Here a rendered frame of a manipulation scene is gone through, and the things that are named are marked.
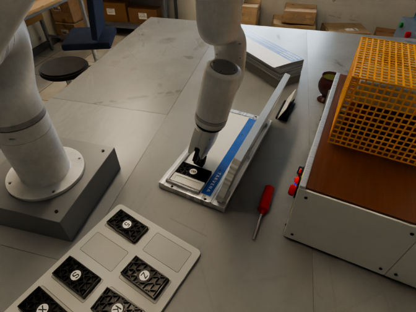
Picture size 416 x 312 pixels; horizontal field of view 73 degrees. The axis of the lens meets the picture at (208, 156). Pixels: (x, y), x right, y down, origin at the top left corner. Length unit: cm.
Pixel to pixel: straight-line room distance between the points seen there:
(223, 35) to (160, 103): 66
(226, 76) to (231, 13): 12
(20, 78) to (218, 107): 41
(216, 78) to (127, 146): 49
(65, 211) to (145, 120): 50
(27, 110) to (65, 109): 59
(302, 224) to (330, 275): 13
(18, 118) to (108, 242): 34
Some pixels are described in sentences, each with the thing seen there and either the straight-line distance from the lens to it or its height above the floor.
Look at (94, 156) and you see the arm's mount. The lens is 86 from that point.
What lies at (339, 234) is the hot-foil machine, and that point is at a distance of 70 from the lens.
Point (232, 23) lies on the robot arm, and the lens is 58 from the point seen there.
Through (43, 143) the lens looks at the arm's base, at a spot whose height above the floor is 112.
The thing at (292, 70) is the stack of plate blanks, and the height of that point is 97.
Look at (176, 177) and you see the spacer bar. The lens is 82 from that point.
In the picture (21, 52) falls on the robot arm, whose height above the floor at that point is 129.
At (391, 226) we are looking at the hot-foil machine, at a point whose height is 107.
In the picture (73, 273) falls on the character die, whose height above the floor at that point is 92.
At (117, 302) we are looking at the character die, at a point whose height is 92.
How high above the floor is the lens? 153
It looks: 43 degrees down
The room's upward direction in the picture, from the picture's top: straight up
